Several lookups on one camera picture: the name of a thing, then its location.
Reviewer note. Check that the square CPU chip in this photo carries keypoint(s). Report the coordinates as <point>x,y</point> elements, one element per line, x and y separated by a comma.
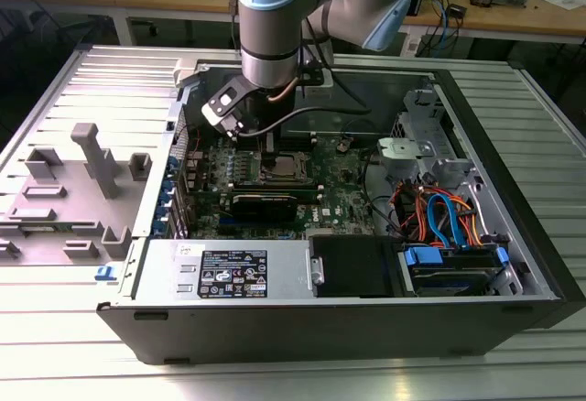
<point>283,165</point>

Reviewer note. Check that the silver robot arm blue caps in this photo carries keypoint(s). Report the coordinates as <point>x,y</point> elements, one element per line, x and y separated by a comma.
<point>268,30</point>

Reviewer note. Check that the CPU socket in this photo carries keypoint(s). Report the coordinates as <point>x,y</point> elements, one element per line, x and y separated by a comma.
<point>263,177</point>

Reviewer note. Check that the blue expansion slot latch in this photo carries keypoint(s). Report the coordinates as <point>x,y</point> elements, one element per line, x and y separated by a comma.
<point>172,164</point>
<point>160,228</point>
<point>168,188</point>
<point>164,210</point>

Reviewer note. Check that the black drive cover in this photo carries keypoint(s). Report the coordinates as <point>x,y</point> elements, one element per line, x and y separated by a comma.
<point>350,266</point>

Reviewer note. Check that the coin battery holder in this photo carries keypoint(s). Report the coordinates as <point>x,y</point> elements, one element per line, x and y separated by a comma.
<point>344,144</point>

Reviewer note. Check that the pale grey plastic block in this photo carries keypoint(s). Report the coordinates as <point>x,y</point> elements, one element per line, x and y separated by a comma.
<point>185,73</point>

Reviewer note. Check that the black graphics card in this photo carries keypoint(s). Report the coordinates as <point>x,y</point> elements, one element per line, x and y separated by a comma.
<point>263,209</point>

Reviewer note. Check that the green motherboard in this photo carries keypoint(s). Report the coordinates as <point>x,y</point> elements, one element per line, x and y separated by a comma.
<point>339,190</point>

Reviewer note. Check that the silver metal disk bay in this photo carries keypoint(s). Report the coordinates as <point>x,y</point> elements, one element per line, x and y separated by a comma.
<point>412,154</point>

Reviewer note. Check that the silver power supply with label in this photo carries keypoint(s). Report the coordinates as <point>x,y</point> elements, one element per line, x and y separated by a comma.
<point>160,273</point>

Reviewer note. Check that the grey parts rack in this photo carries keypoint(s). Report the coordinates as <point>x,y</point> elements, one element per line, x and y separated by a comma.
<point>91,199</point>

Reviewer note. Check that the small black adapter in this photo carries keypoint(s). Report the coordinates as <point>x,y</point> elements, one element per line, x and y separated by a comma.
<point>458,12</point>

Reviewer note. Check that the black open PC case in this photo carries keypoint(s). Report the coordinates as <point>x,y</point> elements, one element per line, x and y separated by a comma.
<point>274,332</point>

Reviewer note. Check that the small blue plastic clip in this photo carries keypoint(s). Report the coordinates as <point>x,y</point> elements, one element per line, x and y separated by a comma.
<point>104,274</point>

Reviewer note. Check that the hard disk in blue carrier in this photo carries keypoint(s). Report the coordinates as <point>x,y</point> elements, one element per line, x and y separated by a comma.
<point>453,268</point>

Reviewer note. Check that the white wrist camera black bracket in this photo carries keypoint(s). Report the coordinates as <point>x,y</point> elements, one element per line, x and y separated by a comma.
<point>224,105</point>

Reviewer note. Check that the small white wrist camera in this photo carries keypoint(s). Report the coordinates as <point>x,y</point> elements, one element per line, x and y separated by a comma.
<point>318,79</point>

